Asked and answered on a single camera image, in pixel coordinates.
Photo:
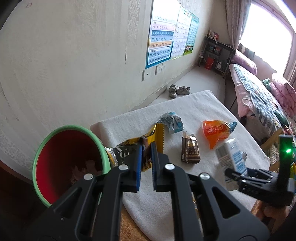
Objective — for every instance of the white towel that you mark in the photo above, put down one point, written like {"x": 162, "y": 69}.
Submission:
{"x": 198, "y": 106}

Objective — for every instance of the brown cigarette box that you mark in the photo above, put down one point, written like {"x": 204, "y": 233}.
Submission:
{"x": 190, "y": 150}

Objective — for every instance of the white double wall socket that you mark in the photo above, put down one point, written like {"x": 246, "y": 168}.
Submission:
{"x": 160, "y": 68}

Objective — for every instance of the bed with pink bedding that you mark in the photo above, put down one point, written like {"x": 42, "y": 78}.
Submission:
{"x": 256, "y": 92}

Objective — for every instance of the red bin with green rim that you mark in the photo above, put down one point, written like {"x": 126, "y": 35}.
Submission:
{"x": 60, "y": 157}

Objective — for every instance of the red bucket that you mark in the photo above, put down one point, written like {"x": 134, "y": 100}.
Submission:
{"x": 209, "y": 63}

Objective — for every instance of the green chart wall poster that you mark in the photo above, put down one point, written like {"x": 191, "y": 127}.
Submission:
{"x": 191, "y": 34}

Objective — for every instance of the blue silver wrapper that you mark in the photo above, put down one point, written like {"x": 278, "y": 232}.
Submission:
{"x": 171, "y": 122}

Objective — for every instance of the dark green cloth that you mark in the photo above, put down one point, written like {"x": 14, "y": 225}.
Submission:
{"x": 281, "y": 118}

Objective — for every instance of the person's right hand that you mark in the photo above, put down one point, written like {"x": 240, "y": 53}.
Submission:
{"x": 272, "y": 212}

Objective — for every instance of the small boxes on side table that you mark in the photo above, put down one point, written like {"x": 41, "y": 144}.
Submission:
{"x": 213, "y": 34}

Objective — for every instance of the orange snack wrapper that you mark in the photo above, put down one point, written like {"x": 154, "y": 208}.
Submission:
{"x": 216, "y": 133}

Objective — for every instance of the white chart wall poster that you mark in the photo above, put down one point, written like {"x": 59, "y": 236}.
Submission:
{"x": 181, "y": 32}

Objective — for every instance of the grey child shoe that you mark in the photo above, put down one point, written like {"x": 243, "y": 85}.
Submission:
{"x": 172, "y": 91}
{"x": 183, "y": 90}

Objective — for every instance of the white wall plate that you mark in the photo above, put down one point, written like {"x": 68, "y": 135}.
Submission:
{"x": 145, "y": 75}

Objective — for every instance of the bright window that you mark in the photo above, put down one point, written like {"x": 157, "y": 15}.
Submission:
{"x": 270, "y": 37}

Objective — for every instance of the dark metal side table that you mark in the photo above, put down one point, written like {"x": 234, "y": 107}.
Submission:
{"x": 219, "y": 48}

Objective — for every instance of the blue letter wall poster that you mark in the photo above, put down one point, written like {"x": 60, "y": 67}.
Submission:
{"x": 160, "y": 39}

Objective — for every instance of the yellow snack wrapper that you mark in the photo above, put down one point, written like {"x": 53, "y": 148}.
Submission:
{"x": 129, "y": 143}

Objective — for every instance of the pink folded quilt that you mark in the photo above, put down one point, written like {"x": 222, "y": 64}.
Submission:
{"x": 285, "y": 92}

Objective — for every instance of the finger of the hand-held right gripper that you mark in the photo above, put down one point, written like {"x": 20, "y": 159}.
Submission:
{"x": 235, "y": 175}

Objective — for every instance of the patterned curtain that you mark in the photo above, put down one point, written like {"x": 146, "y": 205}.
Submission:
{"x": 238, "y": 20}

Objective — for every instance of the green plush toy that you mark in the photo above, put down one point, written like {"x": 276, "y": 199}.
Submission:
{"x": 267, "y": 83}

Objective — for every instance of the pink bed sheet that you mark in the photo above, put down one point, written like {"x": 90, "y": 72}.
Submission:
{"x": 240, "y": 97}

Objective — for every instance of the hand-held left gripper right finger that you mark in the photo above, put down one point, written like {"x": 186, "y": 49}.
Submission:
{"x": 154, "y": 166}

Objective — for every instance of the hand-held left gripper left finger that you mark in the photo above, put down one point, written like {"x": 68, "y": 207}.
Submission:
{"x": 138, "y": 166}

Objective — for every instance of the white blue paper box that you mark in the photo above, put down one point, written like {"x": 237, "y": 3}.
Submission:
{"x": 230, "y": 153}

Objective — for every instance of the tan towel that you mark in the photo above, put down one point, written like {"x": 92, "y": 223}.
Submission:
{"x": 131, "y": 224}

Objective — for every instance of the wooden crib frame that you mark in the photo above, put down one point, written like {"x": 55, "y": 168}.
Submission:
{"x": 271, "y": 140}

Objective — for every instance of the pink pillow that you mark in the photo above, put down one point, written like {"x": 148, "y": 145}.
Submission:
{"x": 245, "y": 61}

